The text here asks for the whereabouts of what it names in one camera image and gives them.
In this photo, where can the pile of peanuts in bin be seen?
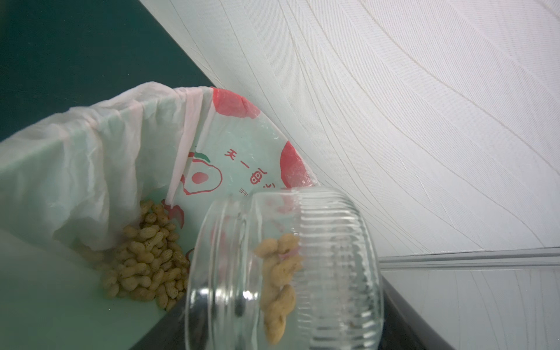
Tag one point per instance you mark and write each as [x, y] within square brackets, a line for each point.
[148, 264]

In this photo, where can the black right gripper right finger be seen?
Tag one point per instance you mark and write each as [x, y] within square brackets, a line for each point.
[404, 328]

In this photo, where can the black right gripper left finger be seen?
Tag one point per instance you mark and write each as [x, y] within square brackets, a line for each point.
[168, 333]

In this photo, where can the pink white plastic bin bag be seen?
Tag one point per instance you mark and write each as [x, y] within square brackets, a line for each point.
[71, 183]

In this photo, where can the glass peanut jar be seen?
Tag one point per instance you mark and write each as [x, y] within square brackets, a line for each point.
[284, 269]

